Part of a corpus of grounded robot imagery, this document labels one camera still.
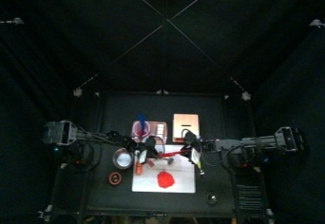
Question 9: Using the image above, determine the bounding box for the red toy knife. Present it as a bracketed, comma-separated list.
[160, 149, 190, 159]

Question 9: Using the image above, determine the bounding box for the orange toy carrot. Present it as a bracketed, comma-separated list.
[134, 161, 145, 176]

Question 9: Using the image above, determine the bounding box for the pink tray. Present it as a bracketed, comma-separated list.
[131, 120, 169, 145]

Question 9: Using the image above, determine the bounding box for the red play dough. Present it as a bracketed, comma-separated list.
[157, 170, 177, 190]

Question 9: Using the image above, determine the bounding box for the metal bowl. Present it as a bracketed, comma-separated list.
[113, 147, 137, 171]

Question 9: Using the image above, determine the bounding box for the white cutting board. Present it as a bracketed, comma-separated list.
[131, 143, 197, 194]

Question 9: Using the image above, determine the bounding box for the black round knob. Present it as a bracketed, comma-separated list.
[206, 193, 220, 206]

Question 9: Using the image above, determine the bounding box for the white printed label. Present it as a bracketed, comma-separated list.
[237, 184, 264, 215]

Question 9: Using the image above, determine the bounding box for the orange and black ring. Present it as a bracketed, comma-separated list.
[107, 171, 125, 186]

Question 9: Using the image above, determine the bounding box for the thin diagonal brace cable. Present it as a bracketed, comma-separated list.
[78, 0, 226, 91]
[117, 0, 248, 95]

